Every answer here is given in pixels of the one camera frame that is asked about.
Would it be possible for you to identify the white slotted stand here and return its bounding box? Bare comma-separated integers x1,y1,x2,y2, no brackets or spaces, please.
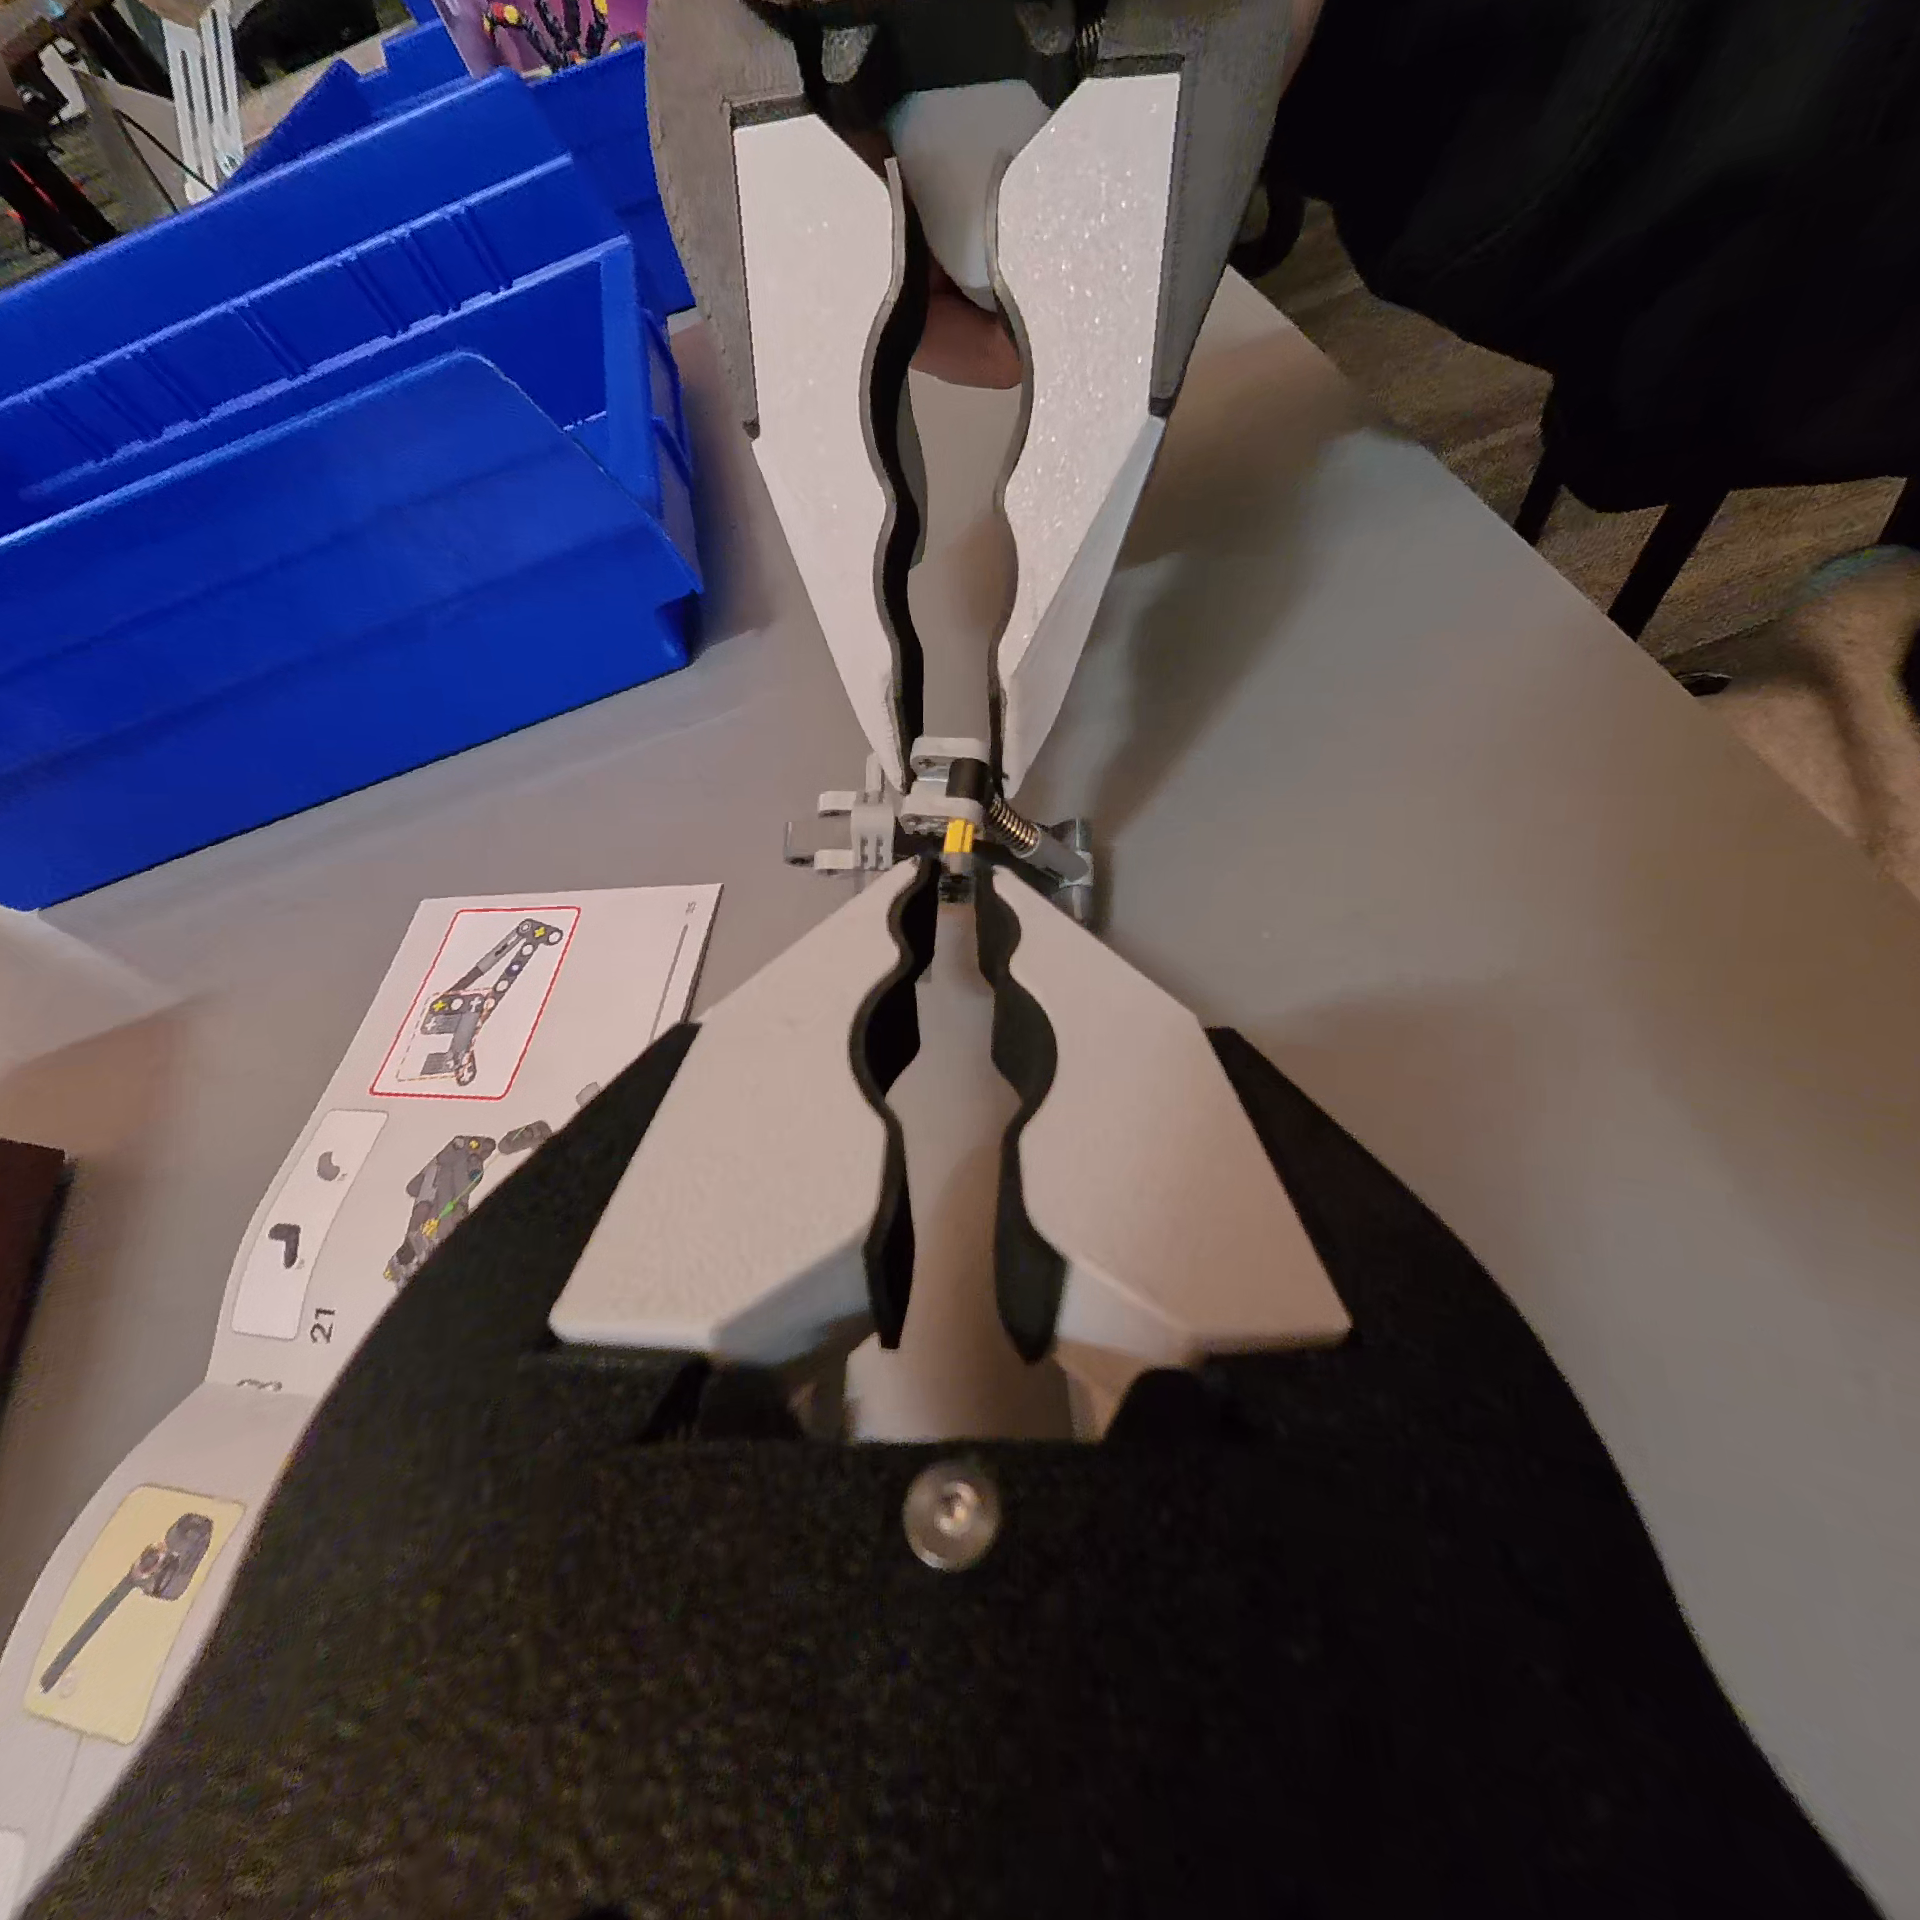
162,0,249,204

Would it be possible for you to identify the purple printed box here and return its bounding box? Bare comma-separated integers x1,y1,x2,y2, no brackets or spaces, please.
451,0,655,78

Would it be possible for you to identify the open lego instruction booklet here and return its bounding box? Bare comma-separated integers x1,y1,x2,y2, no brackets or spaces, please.
0,883,724,1920

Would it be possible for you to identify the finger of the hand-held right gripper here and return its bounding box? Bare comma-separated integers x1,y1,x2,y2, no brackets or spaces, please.
728,112,940,794
983,67,1191,789

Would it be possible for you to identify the person's right hand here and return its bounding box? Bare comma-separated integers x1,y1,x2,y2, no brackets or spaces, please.
907,276,1033,389

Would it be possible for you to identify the black chair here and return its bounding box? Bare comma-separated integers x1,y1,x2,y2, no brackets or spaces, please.
1260,0,1920,639

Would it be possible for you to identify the grey lego suspension assembly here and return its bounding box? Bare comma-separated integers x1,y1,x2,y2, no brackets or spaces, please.
779,735,1105,917

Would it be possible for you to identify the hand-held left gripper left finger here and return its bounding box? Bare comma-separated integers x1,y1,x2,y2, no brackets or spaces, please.
548,864,924,1444

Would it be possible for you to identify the lego set box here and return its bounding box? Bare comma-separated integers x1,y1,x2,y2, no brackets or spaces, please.
0,1136,73,1404

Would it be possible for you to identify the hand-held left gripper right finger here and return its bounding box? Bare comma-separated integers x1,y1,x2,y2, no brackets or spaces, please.
960,864,1356,1444

